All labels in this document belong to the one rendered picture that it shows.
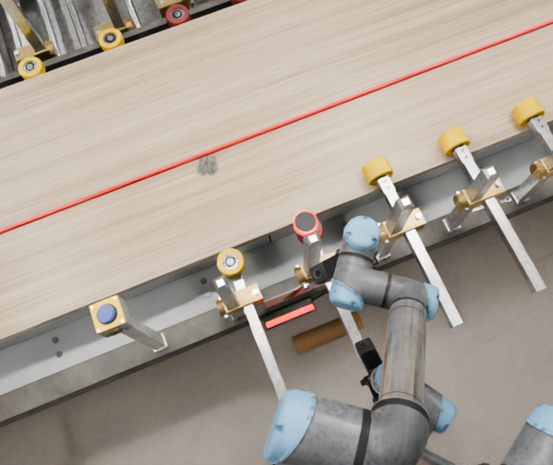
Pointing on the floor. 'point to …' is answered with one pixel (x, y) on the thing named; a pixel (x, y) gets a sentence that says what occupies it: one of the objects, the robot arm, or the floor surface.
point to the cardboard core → (323, 334)
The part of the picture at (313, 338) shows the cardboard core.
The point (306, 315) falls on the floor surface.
